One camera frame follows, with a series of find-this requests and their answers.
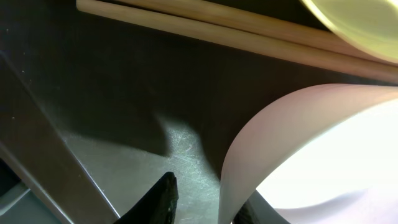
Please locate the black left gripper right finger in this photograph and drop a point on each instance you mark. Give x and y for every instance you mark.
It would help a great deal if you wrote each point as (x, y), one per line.
(247, 214)

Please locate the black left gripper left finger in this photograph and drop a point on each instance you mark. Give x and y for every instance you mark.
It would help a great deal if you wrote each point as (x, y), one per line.
(157, 206)

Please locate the white pink bowl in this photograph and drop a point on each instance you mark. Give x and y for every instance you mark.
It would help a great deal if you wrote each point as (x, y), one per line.
(322, 154)

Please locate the wooden chopstick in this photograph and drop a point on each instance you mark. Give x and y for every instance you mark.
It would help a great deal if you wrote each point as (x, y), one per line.
(267, 46)
(256, 24)

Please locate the yellow plate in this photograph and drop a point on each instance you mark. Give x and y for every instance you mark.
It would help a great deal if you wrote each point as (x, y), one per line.
(368, 25)

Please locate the dark brown serving tray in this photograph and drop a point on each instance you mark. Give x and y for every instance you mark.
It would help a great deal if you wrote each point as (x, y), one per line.
(101, 109)

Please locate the grey plastic dish rack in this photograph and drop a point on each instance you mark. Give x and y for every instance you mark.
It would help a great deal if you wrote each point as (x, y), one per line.
(20, 206)

